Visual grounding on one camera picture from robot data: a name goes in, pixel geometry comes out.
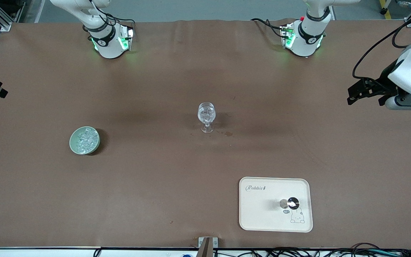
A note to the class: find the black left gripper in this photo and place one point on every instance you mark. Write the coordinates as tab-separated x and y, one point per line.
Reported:
382	84

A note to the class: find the white rabbit print tray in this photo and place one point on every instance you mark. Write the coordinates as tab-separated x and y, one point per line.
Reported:
262	210

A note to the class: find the clear wine glass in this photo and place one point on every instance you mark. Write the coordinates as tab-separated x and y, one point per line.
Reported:
206	114

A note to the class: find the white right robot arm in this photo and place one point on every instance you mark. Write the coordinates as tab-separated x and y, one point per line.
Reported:
107	46

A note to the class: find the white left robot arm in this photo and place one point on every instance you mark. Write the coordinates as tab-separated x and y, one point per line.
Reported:
307	39

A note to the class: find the pale green bowl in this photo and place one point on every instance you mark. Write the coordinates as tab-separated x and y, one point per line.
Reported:
72	143

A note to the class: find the steel double jigger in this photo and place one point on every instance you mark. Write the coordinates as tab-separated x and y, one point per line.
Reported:
293	202

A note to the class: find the camera mount post bracket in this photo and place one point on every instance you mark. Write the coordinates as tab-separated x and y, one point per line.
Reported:
207	246

